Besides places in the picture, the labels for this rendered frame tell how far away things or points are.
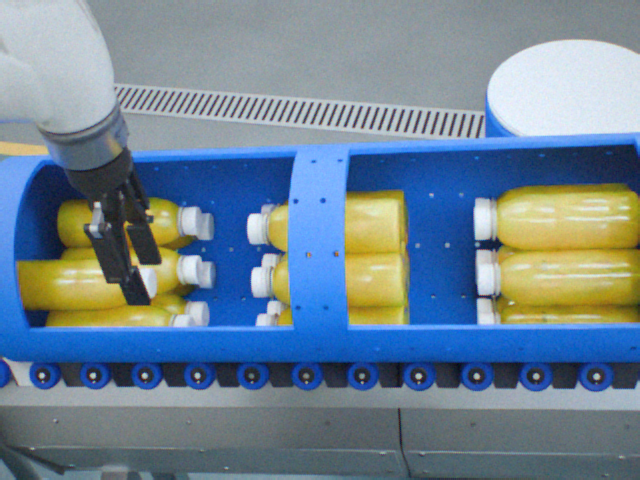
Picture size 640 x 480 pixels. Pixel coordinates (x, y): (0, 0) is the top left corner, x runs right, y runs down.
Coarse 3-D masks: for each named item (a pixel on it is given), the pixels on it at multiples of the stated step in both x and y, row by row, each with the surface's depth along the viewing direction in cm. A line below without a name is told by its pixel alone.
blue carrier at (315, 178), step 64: (0, 192) 112; (64, 192) 133; (192, 192) 131; (256, 192) 129; (320, 192) 105; (448, 192) 126; (0, 256) 109; (256, 256) 133; (320, 256) 103; (448, 256) 129; (0, 320) 112; (256, 320) 129; (320, 320) 106; (448, 320) 124
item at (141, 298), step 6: (138, 270) 110; (138, 276) 110; (138, 282) 111; (138, 288) 111; (144, 288) 112; (126, 294) 113; (132, 294) 112; (138, 294) 112; (144, 294) 112; (126, 300) 114; (132, 300) 113; (138, 300) 113; (144, 300) 113; (150, 300) 114
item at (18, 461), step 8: (0, 448) 202; (0, 456) 205; (8, 456) 205; (16, 456) 207; (8, 464) 207; (16, 464) 208; (24, 464) 210; (32, 464) 215; (16, 472) 210; (24, 472) 211; (32, 472) 214
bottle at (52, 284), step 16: (32, 272) 117; (48, 272) 116; (64, 272) 116; (80, 272) 115; (96, 272) 115; (32, 288) 116; (48, 288) 116; (64, 288) 115; (80, 288) 115; (96, 288) 115; (112, 288) 115; (32, 304) 117; (48, 304) 117; (64, 304) 116; (80, 304) 116; (96, 304) 116; (112, 304) 116
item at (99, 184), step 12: (120, 156) 99; (96, 168) 98; (108, 168) 98; (120, 168) 99; (132, 168) 102; (72, 180) 99; (84, 180) 98; (96, 180) 98; (108, 180) 99; (120, 180) 100; (84, 192) 100; (96, 192) 100; (108, 192) 101; (108, 204) 101; (108, 216) 103
